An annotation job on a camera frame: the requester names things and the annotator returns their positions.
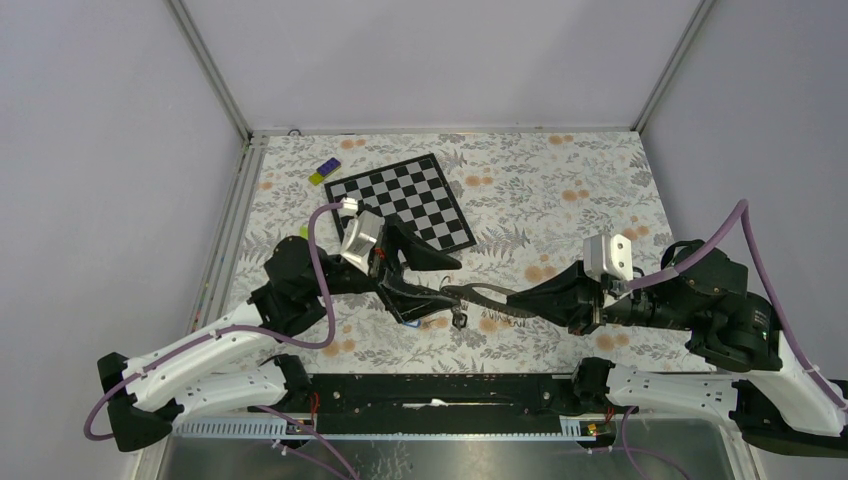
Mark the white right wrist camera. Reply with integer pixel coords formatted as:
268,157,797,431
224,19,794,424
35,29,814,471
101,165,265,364
583,233,634,281

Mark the black grey chessboard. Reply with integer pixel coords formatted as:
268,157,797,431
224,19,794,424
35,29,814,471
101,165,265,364
325,153,476,253

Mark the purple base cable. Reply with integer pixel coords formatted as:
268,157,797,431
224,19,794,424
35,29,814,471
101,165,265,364
582,404,690,480
251,404,362,480

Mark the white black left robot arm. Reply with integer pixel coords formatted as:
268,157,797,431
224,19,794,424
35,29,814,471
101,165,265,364
95,216,461,452

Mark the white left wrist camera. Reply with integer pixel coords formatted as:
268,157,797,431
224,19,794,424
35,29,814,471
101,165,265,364
340,197,385,274

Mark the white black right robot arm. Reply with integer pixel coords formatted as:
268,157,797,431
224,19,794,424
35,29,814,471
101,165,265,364
506,241,847,458

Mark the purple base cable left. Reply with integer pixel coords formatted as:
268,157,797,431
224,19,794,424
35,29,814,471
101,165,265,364
251,404,362,480

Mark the purple yellow toy brick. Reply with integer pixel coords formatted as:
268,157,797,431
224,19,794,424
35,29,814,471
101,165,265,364
309,157,341,185

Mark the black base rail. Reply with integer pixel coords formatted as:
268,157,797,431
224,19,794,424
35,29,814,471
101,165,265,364
271,374,607,435

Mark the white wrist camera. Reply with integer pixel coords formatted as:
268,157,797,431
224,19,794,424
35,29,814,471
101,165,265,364
340,197,385,274
583,233,634,281

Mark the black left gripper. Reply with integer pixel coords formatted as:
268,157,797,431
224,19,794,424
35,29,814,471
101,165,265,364
310,217,464,320

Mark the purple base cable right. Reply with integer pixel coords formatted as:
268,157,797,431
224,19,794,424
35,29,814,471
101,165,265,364
582,404,690,480

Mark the floral table mat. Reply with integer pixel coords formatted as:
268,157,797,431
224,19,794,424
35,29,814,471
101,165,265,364
226,132,707,373

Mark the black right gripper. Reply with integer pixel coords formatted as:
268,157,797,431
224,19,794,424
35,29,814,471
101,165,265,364
502,255,695,333

